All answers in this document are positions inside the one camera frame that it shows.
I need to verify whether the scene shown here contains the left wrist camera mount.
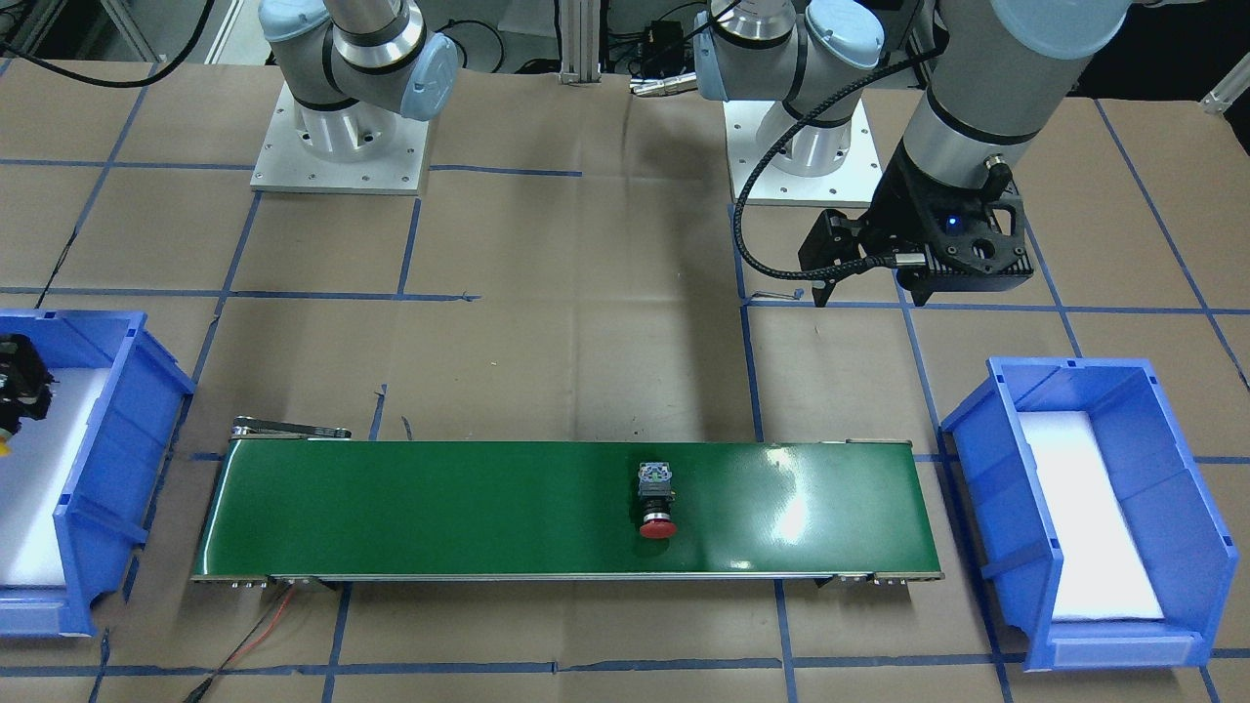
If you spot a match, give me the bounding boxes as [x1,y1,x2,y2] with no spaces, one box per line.
[895,155,1034,306]

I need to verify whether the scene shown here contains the black braided cable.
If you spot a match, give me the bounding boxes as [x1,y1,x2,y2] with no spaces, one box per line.
[0,0,218,91]
[733,49,938,284]

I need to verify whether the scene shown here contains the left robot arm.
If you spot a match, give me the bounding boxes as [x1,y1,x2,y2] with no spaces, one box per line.
[693,1,1130,308]

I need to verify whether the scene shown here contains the red push button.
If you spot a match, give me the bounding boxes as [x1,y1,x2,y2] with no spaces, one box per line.
[638,462,676,540]

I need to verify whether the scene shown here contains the red black conveyor wires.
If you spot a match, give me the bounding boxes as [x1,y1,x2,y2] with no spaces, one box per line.
[183,582,299,703]

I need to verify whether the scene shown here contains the green conveyor belt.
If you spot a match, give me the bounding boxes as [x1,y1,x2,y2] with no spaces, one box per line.
[191,437,943,582]

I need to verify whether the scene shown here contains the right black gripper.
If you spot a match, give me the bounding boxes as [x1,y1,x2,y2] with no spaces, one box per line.
[1,334,55,423]

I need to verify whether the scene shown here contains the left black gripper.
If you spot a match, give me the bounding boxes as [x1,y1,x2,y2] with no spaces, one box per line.
[798,156,968,309]

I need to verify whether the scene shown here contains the blue bin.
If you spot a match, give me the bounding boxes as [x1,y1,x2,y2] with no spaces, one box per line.
[943,357,1238,672]
[1,309,195,638]

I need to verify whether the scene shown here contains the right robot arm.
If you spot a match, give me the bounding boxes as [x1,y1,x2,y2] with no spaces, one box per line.
[3,1,459,423]

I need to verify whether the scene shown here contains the aluminium profile post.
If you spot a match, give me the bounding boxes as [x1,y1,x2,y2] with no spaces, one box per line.
[558,0,605,85]

